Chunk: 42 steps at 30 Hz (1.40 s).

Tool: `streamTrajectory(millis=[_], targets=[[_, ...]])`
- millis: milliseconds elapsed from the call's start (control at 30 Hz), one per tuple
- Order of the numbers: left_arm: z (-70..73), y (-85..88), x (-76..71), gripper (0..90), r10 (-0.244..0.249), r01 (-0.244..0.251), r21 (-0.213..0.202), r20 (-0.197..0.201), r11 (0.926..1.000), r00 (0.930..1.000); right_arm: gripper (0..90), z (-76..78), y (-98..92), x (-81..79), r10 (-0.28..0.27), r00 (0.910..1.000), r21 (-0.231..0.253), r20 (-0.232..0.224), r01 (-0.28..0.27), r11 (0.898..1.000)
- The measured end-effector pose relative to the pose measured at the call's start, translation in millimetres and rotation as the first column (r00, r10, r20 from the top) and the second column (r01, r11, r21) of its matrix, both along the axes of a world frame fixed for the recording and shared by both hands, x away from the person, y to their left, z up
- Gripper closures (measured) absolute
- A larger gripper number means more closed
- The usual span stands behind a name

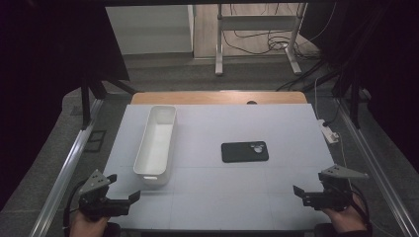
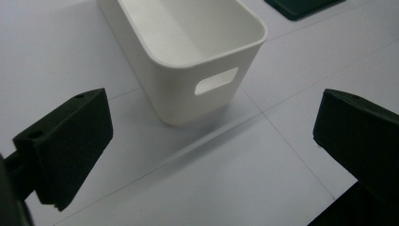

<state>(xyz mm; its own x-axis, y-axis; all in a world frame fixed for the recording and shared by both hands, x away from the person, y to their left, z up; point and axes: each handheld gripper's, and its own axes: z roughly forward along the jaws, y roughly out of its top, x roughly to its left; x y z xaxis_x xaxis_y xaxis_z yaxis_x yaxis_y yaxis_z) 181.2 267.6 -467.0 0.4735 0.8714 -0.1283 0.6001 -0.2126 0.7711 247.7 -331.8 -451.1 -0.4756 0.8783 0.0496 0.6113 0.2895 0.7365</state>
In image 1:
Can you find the black metal stand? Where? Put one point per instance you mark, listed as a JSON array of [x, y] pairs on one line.
[[86, 105], [354, 105]]

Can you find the black floor frame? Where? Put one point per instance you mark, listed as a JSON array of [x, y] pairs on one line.
[[95, 141]]

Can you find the white cabinet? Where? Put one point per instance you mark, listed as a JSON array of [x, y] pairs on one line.
[[148, 29]]

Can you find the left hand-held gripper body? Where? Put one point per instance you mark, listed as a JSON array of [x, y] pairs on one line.
[[99, 204]]

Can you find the wooden table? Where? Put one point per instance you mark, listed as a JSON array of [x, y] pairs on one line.
[[217, 98]]

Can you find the white metal desk frame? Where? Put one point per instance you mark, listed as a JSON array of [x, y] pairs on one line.
[[257, 23]]

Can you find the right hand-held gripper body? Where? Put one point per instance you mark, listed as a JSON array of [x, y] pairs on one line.
[[332, 194]]

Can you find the black curtain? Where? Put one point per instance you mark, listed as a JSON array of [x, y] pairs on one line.
[[42, 82], [382, 75]]

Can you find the person's right hand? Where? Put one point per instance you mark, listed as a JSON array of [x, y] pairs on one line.
[[346, 219]]

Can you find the aluminium rail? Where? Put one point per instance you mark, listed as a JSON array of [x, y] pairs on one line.
[[62, 174], [375, 164]]

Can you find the person's left hand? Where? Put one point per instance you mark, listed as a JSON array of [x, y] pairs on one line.
[[87, 227]]

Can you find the white plastic storage bin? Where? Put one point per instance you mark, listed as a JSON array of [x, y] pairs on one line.
[[154, 148]]

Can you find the black phone case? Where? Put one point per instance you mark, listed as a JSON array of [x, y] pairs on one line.
[[244, 151]]

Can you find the white power strip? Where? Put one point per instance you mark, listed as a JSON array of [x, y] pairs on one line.
[[327, 132]]

